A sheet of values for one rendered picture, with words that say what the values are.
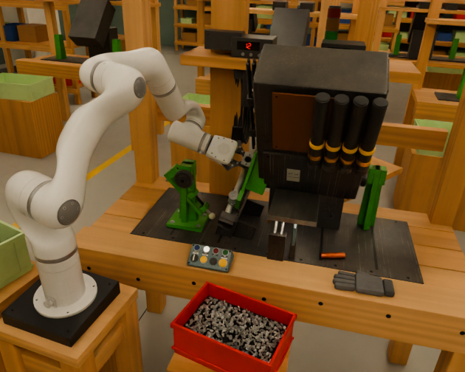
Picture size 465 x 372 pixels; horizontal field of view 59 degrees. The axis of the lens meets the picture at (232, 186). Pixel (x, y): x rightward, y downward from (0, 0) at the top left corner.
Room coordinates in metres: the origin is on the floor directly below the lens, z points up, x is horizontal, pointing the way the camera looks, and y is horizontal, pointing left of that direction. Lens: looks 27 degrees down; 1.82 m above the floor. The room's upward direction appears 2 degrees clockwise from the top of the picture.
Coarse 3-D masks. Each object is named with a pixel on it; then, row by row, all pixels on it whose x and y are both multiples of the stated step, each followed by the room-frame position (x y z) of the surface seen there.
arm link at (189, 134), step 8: (176, 120) 1.52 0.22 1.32; (176, 128) 1.47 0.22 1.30; (184, 128) 1.48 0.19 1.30; (192, 128) 1.49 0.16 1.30; (200, 128) 1.51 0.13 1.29; (168, 136) 1.47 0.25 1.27; (176, 136) 1.46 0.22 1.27; (184, 136) 1.46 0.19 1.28; (192, 136) 1.46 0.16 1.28; (200, 136) 1.46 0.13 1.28; (184, 144) 1.46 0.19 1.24; (192, 144) 1.45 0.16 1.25
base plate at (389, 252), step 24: (168, 192) 1.71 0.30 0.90; (144, 216) 1.48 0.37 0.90; (168, 216) 1.49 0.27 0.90; (216, 216) 1.50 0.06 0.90; (264, 216) 1.52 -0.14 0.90; (168, 240) 1.32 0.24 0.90; (192, 240) 1.32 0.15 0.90; (216, 240) 1.33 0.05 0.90; (240, 240) 1.33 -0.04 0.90; (264, 240) 1.34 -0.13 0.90; (288, 240) 1.35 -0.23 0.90; (312, 240) 1.35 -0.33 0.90; (336, 240) 1.36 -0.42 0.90; (360, 240) 1.36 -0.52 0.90; (384, 240) 1.37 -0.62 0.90; (408, 240) 1.38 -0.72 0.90; (312, 264) 1.20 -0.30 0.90; (336, 264) 1.20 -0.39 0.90; (360, 264) 1.21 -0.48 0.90; (384, 264) 1.21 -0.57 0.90; (408, 264) 1.22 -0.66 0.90
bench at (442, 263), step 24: (144, 192) 1.74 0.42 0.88; (264, 192) 1.78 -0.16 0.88; (120, 216) 1.51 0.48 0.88; (384, 216) 1.59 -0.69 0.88; (408, 216) 1.60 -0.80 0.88; (432, 240) 1.41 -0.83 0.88; (456, 240) 1.42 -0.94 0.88; (432, 264) 1.25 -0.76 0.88; (456, 264) 1.26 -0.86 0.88; (456, 288) 1.12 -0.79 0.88; (456, 360) 0.95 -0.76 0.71
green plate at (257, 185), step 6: (252, 162) 1.34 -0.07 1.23; (252, 168) 1.35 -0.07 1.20; (252, 174) 1.35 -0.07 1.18; (246, 180) 1.34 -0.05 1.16; (252, 180) 1.35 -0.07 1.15; (258, 180) 1.35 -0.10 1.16; (246, 186) 1.36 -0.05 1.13; (252, 186) 1.35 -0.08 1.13; (258, 186) 1.35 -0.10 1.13; (264, 186) 1.34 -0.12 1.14; (258, 192) 1.35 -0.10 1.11
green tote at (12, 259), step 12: (0, 228) 1.31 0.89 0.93; (12, 228) 1.27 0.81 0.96; (0, 240) 1.32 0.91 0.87; (12, 240) 1.20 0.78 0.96; (24, 240) 1.24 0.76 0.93; (0, 252) 1.16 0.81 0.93; (12, 252) 1.19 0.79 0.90; (24, 252) 1.23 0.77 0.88; (0, 264) 1.15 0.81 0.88; (12, 264) 1.18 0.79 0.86; (24, 264) 1.22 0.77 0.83; (0, 276) 1.14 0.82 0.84; (12, 276) 1.17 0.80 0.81; (0, 288) 1.13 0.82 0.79
